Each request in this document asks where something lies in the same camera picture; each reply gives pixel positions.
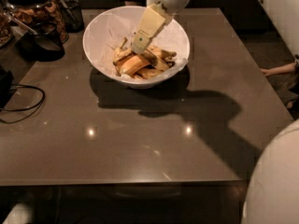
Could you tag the black mesh pen cup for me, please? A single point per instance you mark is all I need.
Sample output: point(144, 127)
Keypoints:
point(71, 12)

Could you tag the glass jar with black lid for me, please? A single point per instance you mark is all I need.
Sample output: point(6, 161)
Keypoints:
point(32, 12)

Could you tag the metal spoon handle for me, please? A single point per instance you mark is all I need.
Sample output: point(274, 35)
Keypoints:
point(21, 24)

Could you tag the bottom yellow banana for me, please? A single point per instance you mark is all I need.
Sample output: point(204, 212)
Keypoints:
point(147, 73)

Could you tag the right brown banana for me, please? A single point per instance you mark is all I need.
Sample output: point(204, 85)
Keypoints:
point(165, 55)

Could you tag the black mug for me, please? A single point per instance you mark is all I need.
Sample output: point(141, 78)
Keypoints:
point(43, 46)

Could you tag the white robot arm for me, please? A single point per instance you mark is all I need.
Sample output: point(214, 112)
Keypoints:
point(273, 192)

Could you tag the left brown stemmed banana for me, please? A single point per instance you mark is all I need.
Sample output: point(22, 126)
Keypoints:
point(120, 52)

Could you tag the bright yellow banana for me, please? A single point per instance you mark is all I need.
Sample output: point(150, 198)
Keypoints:
point(134, 64)

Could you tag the dark spotted top banana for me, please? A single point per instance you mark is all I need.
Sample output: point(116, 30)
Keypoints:
point(155, 61)

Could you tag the white bowl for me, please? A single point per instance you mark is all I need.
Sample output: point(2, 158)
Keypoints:
point(106, 32)

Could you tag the black device at left edge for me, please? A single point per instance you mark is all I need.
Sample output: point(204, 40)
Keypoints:
point(6, 79)

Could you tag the person standing in background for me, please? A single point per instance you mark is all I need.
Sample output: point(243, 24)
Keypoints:
point(289, 68)

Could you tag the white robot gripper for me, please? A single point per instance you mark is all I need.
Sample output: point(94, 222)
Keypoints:
point(152, 20)

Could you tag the white object under table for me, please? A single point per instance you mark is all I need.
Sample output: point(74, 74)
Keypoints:
point(21, 213)

